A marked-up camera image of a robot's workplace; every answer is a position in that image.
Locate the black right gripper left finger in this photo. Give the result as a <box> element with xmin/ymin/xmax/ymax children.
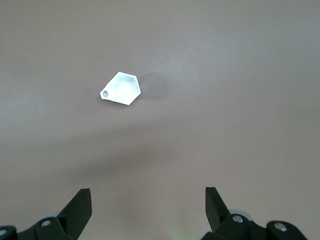
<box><xmin>0</xmin><ymin>187</ymin><xmax>93</xmax><ymax>240</ymax></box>

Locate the white faceted cup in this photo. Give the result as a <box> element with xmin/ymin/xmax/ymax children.
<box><xmin>99</xmin><ymin>71</ymin><xmax>142</xmax><ymax>107</ymax></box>

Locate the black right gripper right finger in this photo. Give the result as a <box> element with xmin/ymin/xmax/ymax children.
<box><xmin>201</xmin><ymin>186</ymin><xmax>310</xmax><ymax>240</ymax></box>

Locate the brown table cover sheet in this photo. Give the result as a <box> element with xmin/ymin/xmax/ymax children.
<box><xmin>0</xmin><ymin>0</ymin><xmax>320</xmax><ymax>240</ymax></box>

